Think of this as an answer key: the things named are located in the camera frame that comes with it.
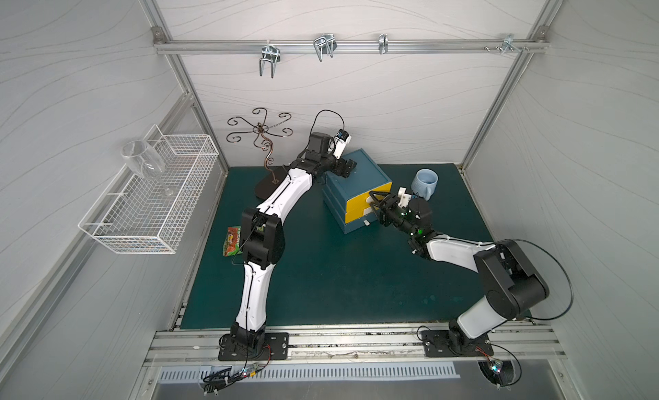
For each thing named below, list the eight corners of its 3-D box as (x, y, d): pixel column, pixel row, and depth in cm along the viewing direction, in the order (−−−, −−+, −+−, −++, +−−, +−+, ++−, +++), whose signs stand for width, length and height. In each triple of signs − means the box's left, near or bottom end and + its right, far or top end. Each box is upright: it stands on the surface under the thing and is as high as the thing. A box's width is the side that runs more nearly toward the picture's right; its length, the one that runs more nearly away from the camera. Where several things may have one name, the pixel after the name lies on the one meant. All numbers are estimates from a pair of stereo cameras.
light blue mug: (415, 202, 109) (419, 191, 103) (409, 180, 118) (413, 168, 112) (437, 202, 109) (443, 191, 103) (430, 180, 118) (435, 168, 112)
